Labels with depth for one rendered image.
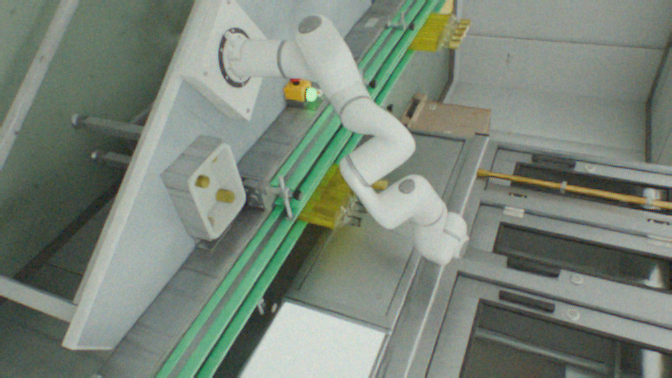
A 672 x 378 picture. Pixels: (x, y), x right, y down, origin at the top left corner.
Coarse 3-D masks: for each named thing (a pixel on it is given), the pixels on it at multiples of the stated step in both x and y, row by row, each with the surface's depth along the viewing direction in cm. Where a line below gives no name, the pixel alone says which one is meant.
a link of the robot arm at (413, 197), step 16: (352, 176) 108; (416, 176) 110; (368, 192) 110; (384, 192) 112; (400, 192) 109; (416, 192) 108; (432, 192) 111; (368, 208) 110; (384, 208) 110; (400, 208) 109; (416, 208) 109; (432, 208) 112; (384, 224) 111; (400, 224) 113
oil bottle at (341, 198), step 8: (312, 192) 158; (320, 192) 158; (328, 192) 158; (336, 192) 157; (344, 192) 157; (320, 200) 156; (328, 200) 155; (336, 200) 155; (344, 200) 154; (352, 200) 155
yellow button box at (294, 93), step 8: (304, 80) 171; (288, 88) 169; (296, 88) 168; (304, 88) 169; (288, 96) 171; (296, 96) 169; (304, 96) 170; (288, 104) 173; (296, 104) 172; (304, 104) 171
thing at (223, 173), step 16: (224, 144) 130; (208, 160) 126; (224, 160) 136; (192, 176) 122; (224, 176) 140; (192, 192) 123; (208, 192) 140; (240, 192) 143; (208, 208) 141; (224, 208) 143; (240, 208) 143; (208, 224) 131; (224, 224) 138
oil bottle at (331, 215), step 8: (312, 200) 156; (304, 208) 154; (312, 208) 153; (320, 208) 153; (328, 208) 152; (336, 208) 152; (344, 208) 153; (304, 216) 155; (312, 216) 153; (320, 216) 152; (328, 216) 150; (336, 216) 150; (344, 216) 151; (320, 224) 154; (328, 224) 153; (336, 224) 151; (344, 224) 152
